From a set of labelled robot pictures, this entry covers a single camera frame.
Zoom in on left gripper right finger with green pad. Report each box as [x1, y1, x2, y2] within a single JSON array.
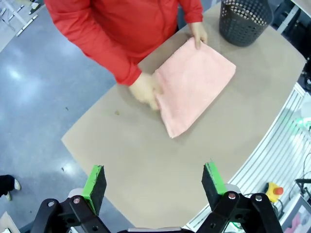
[[196, 161, 284, 233]]

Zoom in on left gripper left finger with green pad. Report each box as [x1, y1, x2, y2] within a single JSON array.
[[30, 165, 111, 233]]

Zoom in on pink terry towel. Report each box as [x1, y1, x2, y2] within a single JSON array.
[[154, 36, 237, 139]]

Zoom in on person's right forearm red sleeve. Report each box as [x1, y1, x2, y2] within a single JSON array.
[[77, 33, 143, 86]]

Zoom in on person's left forearm red sleeve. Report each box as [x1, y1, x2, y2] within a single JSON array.
[[178, 0, 204, 25]]

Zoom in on person's right hand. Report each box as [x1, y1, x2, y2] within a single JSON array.
[[128, 72, 164, 112]]

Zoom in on person's left hand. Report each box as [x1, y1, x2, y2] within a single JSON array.
[[189, 21, 208, 50]]

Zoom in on yellow red emergency stop button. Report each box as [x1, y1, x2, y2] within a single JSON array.
[[263, 182, 284, 203]]

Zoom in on white shoe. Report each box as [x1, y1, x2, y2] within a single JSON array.
[[6, 179, 22, 201]]

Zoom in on bystander black trouser leg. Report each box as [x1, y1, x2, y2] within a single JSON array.
[[0, 174, 17, 198]]

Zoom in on printed pink picture sheet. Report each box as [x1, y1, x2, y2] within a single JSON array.
[[283, 196, 311, 233]]

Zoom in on flat cardboard piece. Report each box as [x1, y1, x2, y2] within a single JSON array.
[[0, 210, 16, 233]]

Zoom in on dark grey perforated laundry basket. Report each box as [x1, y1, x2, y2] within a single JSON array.
[[218, 0, 274, 48]]

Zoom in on person's torso in red jacket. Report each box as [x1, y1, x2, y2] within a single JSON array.
[[43, 0, 204, 64]]

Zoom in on white table leg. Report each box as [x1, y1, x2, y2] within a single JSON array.
[[15, 0, 40, 37]]

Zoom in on white slotted aluminium frame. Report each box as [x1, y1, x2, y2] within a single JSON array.
[[187, 82, 311, 233]]

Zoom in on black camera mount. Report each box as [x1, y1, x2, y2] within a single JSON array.
[[294, 178, 311, 195]]

